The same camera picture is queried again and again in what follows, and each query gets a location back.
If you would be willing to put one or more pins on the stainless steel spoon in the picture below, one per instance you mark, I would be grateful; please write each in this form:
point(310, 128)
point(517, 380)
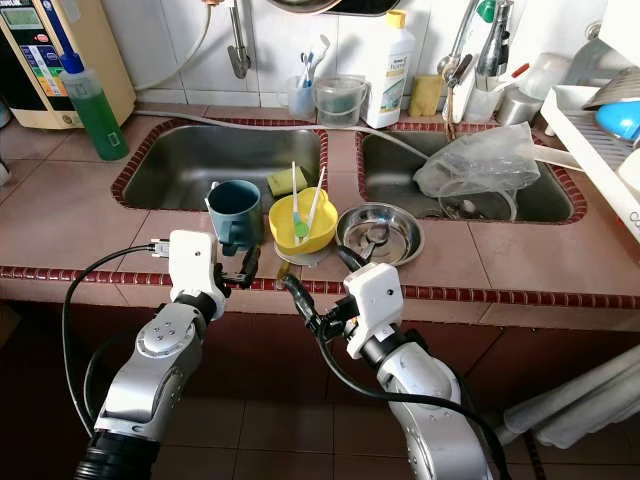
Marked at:
point(375, 245)

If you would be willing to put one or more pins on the yellow bowl with grey base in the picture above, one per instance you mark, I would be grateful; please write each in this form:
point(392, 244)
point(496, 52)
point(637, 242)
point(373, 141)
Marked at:
point(285, 228)

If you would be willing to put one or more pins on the teal ceramic mug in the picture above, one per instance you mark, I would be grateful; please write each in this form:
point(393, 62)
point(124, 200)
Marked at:
point(235, 215)

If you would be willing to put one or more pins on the stainless steel bowl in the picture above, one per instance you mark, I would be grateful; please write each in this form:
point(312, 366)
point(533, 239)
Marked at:
point(405, 235)

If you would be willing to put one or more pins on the white plastic spoon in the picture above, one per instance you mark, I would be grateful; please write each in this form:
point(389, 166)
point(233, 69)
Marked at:
point(317, 195)

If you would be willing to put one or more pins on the white spoon blue-green tip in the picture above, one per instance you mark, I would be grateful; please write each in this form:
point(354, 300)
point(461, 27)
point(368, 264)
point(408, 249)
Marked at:
point(296, 195)

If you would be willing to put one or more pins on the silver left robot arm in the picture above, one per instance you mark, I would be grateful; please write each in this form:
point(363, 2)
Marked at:
point(160, 370)

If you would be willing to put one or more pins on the steel sink basin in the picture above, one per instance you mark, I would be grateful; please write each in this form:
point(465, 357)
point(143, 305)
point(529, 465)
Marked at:
point(390, 175)
point(180, 160)

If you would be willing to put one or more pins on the yellow green scouring sponge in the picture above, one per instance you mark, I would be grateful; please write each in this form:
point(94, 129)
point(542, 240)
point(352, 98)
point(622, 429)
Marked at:
point(285, 183)

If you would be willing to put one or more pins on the clear round plastic container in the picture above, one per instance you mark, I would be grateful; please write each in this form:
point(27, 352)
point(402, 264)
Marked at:
point(475, 208)

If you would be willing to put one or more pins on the clear small plastic bucket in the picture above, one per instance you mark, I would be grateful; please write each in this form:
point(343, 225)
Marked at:
point(340, 100)

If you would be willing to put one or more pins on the clear plastic bag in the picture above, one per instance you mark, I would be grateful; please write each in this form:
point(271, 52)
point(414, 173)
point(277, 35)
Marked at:
point(480, 160)

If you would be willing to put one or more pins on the clear toothbrush cup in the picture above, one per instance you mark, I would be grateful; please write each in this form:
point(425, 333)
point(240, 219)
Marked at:
point(298, 100)

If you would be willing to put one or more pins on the mustard yellow sponge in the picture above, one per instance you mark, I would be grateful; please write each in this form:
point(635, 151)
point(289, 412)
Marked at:
point(425, 95)

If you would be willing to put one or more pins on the blue white toothbrush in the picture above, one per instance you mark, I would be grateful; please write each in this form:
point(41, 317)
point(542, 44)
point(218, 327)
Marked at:
point(308, 72)

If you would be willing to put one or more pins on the white bottle yellow cap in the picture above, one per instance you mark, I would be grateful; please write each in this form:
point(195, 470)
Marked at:
point(390, 70)

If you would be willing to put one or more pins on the clear plastic cup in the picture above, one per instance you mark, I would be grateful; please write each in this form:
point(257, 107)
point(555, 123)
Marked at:
point(485, 105)

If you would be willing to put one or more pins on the green dish soap bottle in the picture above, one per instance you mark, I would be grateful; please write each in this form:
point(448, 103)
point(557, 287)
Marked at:
point(98, 120)

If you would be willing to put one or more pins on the stainless steel cup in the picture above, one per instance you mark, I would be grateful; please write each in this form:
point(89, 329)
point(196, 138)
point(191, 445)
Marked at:
point(520, 105)

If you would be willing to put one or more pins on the white rack drain spout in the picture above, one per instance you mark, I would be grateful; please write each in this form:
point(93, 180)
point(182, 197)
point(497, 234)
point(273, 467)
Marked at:
point(558, 157)

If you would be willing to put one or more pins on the chrome sink faucet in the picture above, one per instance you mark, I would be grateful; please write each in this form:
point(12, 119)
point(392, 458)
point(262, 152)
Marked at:
point(493, 50)

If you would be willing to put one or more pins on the dark hanging tray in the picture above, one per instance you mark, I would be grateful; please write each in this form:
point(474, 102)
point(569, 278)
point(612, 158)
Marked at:
point(370, 6)

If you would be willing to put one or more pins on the hanging steel pan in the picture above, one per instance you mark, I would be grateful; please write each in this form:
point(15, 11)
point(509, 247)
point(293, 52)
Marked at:
point(305, 5)

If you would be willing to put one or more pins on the white dish rack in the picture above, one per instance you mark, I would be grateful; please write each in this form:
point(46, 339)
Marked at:
point(585, 140)

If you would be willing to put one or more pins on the beige water purifier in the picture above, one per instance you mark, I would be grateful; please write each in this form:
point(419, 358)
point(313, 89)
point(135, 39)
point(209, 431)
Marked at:
point(40, 100)

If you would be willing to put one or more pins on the clear plastic jug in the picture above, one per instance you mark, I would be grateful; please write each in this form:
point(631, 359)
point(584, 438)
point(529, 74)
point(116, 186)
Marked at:
point(548, 75)

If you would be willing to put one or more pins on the green capped bottle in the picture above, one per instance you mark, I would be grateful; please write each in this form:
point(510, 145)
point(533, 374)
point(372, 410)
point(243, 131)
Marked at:
point(486, 10)

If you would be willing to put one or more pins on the blue plastic bowl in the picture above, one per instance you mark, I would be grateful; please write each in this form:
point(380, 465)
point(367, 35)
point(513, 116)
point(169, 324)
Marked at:
point(620, 120)

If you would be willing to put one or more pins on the chrome wall tap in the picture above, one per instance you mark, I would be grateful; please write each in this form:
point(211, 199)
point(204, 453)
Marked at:
point(239, 55)

